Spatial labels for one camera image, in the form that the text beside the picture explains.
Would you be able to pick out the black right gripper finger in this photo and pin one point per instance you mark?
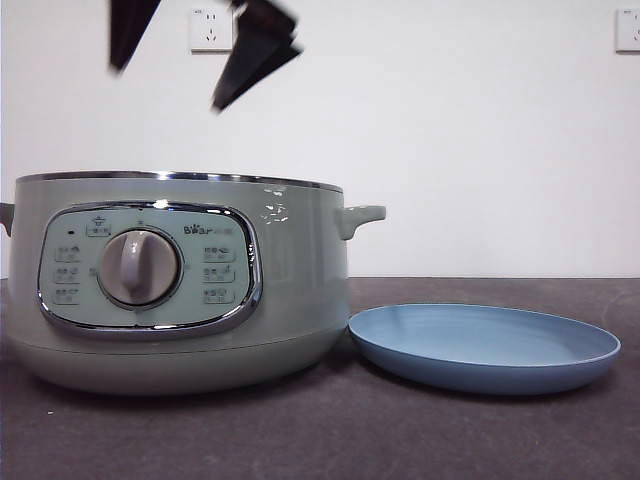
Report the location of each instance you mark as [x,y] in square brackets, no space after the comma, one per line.
[255,55]
[127,30]

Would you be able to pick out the pale green electric steamer pot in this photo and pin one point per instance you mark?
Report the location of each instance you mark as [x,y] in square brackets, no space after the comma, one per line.
[300,280]

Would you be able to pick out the blue round plate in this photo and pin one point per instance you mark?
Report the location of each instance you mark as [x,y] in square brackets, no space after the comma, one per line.
[485,345]

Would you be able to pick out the white wall socket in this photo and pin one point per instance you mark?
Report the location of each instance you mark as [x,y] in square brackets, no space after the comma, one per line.
[629,31]
[210,35]

